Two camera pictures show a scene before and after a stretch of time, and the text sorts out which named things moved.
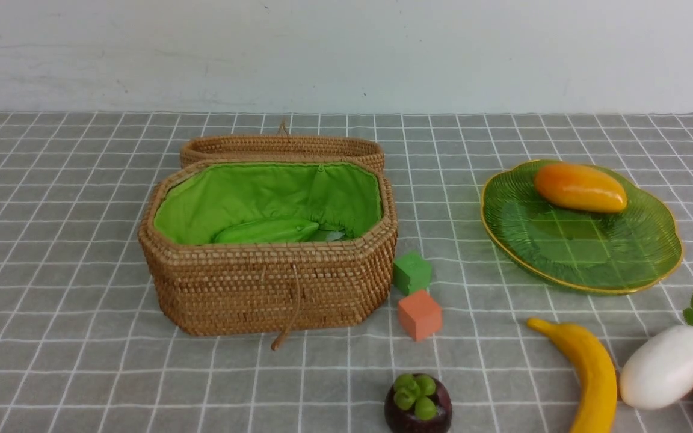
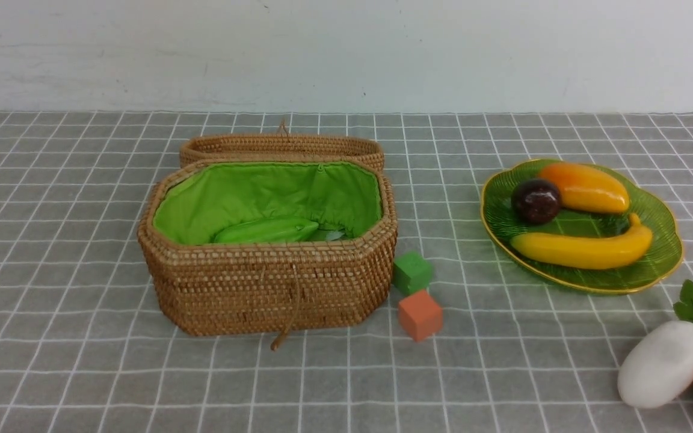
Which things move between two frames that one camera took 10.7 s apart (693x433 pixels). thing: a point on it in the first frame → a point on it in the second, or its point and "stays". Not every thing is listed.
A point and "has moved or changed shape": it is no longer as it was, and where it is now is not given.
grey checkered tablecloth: x=60 y=332 stays
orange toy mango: x=579 y=186 stays
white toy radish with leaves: x=662 y=366 has moved or changed shape
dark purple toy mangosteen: x=417 y=403 → x=535 y=201
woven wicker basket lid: x=283 y=147 stays
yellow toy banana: x=598 y=385 → x=609 y=248
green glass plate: x=594 y=252 stays
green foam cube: x=411 y=272 stays
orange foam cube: x=420 y=315 stays
